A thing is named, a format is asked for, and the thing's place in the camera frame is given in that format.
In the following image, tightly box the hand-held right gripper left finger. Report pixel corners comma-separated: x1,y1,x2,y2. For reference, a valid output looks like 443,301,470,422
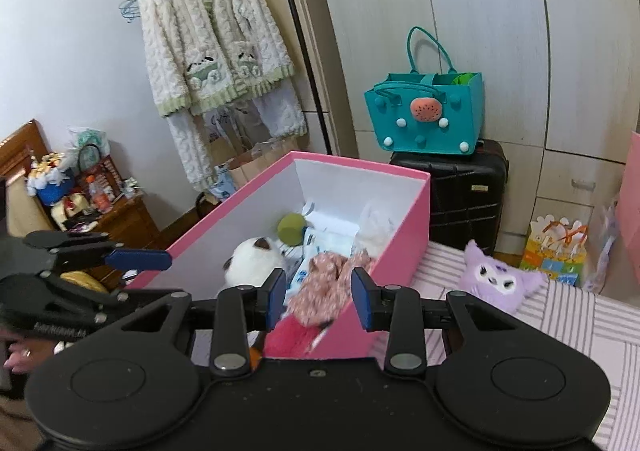
120,268,289,378

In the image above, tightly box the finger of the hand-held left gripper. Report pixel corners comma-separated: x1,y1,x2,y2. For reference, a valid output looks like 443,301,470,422
22,230,174,273
0,274,192,325

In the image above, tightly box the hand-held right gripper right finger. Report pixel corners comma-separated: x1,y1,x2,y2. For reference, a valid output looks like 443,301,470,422
350,267,527,376

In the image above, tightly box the pink floral cloth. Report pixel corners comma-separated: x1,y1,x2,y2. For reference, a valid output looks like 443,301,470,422
288,251,374,328

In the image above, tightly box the pink fluffy strawberry plush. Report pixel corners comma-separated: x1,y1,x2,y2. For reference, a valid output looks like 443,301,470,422
263,315,329,360

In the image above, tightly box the white panda plush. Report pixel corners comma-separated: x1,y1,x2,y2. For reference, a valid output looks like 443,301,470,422
221,236,289,290

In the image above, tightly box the white tissue pack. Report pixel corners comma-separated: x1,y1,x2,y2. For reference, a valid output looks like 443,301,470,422
302,225,359,260

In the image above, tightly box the pink cardboard box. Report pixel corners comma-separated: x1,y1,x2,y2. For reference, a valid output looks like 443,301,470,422
122,151,432,361

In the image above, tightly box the olive green plush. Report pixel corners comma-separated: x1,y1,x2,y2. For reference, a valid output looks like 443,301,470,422
277,212,308,247

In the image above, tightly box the person's left hand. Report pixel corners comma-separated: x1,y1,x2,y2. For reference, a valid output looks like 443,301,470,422
4,337,57,375

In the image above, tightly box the yellow round object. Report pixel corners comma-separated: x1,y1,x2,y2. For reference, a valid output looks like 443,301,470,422
59,271,110,295

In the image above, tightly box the wooden dresser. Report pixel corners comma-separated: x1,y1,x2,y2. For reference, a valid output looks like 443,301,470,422
0,118,162,293

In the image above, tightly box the red drink bottle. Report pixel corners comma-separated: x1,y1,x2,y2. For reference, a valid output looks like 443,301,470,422
85,174,114,215

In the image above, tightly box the blue wrapped bouquet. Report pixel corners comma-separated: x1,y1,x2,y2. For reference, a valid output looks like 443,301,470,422
26,151,77,208

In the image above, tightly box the purple plush toy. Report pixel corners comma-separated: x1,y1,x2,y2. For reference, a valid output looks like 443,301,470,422
458,239,549,316

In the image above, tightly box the green white plastic bag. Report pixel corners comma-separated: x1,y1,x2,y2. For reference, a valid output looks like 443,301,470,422
67,126,110,158

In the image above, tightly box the black suitcase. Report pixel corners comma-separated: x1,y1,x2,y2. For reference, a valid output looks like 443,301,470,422
389,138,510,258

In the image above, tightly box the brown paper bag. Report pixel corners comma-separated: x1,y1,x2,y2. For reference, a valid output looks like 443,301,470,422
227,136,302,190

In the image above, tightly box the teal felt tote bag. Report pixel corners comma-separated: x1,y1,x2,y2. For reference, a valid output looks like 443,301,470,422
363,26,485,156

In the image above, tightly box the colourful gift bag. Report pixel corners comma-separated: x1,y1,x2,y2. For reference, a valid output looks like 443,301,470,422
518,213,590,287

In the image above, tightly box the pink striped tablecloth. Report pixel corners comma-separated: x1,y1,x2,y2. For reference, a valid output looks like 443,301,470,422
320,241,640,451

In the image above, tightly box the cream fluffy cardigan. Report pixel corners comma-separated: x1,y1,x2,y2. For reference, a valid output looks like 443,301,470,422
137,0,296,118

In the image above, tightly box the clear plastic bag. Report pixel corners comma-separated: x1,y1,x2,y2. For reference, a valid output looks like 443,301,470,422
582,195,624,295

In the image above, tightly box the beige wooden panel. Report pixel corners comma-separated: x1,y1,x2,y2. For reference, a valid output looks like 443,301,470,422
275,0,359,158

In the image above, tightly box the black metal clothes rack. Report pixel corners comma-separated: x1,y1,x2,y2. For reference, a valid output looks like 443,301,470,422
267,0,335,157

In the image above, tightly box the pink tote bag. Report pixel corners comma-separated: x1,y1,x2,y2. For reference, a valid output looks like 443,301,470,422
615,130,640,288

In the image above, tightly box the beige wardrobe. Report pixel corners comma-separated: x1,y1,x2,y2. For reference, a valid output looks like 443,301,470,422
307,0,640,258

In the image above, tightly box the blue wire hanger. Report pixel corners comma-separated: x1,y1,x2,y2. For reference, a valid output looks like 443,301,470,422
118,0,142,25

